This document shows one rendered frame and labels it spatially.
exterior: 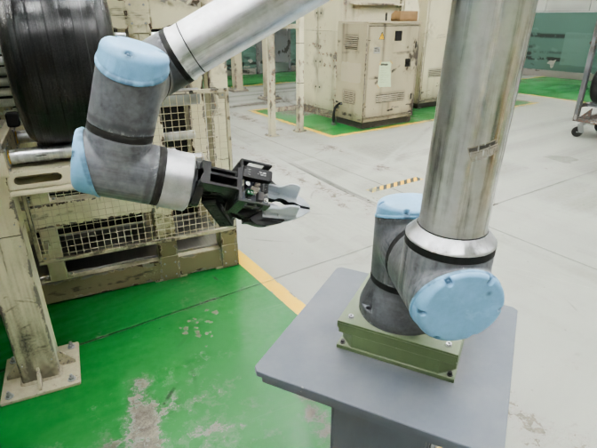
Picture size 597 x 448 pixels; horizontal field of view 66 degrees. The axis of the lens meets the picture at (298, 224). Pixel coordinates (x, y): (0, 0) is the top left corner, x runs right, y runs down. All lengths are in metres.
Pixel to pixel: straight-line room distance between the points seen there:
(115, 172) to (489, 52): 0.53
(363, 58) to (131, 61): 5.31
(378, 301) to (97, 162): 0.63
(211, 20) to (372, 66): 5.22
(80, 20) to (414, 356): 1.21
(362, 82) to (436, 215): 5.19
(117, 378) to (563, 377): 1.75
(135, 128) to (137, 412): 1.35
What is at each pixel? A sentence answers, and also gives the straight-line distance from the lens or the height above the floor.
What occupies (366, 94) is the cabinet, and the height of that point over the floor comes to 0.43.
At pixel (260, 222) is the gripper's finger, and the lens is 0.76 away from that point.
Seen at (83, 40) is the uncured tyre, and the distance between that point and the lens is 1.47.
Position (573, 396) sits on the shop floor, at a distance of 2.09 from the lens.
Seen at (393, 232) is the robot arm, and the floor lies 0.90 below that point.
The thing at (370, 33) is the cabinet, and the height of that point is 1.12.
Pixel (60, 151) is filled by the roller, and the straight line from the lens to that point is 1.63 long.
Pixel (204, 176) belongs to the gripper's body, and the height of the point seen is 1.07.
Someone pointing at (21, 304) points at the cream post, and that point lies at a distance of 1.92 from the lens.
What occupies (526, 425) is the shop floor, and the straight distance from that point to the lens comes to 1.91.
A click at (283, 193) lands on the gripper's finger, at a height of 1.01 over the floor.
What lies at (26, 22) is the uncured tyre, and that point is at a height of 1.27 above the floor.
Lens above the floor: 1.29
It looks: 24 degrees down
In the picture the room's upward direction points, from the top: straight up
